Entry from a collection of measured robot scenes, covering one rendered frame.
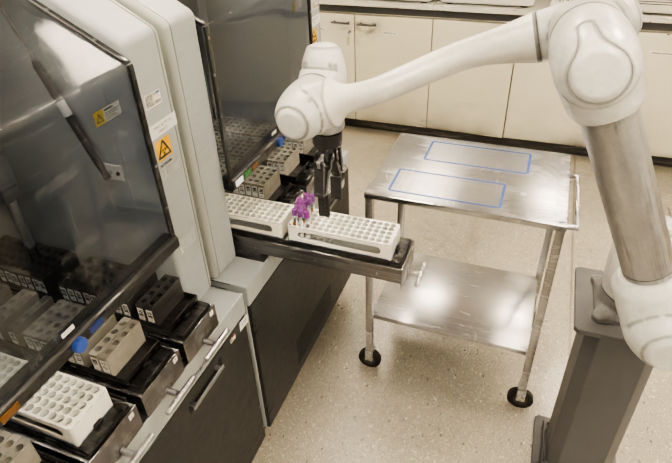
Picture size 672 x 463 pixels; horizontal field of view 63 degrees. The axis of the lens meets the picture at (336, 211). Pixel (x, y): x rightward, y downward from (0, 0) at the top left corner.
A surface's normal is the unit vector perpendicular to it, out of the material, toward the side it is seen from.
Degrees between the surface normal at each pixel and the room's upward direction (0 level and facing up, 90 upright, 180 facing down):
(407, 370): 0
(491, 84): 90
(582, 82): 82
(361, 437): 0
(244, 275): 0
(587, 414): 90
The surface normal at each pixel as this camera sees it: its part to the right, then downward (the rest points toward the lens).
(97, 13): 0.43, -0.64
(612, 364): -0.35, 0.53
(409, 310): -0.04, -0.83
